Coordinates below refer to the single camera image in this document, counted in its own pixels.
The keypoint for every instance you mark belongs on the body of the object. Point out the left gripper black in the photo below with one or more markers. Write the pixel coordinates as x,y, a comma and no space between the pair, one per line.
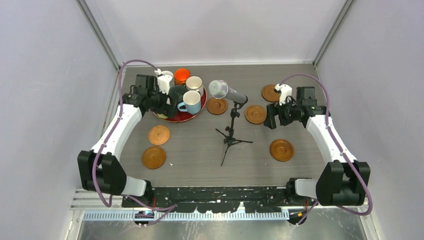
168,110

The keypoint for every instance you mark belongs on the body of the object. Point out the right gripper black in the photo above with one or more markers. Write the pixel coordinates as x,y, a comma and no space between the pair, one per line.
275,109

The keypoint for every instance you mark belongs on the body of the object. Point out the wooden coaster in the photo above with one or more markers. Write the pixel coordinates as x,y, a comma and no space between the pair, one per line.
268,93
255,114
153,157
217,106
281,150

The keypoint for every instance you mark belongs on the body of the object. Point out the woven rattan coaster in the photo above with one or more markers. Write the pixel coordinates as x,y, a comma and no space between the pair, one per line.
159,135

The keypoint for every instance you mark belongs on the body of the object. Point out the microphone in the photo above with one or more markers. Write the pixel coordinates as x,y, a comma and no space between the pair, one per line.
219,89

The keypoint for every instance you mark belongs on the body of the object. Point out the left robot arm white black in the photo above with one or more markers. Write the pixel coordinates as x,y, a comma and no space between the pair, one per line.
99,168

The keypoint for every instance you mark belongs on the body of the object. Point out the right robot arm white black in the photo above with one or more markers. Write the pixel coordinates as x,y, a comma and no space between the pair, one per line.
340,182

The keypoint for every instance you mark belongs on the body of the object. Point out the dark green cup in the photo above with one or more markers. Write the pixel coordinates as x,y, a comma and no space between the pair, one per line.
176,94

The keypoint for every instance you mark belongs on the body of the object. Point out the orange cup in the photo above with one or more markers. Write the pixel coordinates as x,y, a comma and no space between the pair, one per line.
181,75

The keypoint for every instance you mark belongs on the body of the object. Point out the white cup brown rim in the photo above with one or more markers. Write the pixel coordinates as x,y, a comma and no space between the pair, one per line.
195,83

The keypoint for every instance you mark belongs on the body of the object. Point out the white cup back left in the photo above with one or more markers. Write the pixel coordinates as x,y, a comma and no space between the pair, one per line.
167,73

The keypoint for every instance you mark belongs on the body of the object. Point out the yellow mug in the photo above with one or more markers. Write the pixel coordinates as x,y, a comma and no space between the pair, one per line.
162,116

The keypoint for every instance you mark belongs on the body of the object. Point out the light blue mug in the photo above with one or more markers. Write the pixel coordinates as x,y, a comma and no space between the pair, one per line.
191,102

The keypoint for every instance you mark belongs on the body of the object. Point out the red round tray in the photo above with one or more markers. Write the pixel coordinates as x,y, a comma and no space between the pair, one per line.
185,116

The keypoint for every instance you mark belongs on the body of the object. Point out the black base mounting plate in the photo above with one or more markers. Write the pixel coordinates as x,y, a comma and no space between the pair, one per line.
254,199

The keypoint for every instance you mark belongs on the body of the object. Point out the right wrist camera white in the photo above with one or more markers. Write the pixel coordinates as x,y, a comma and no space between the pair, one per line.
284,91

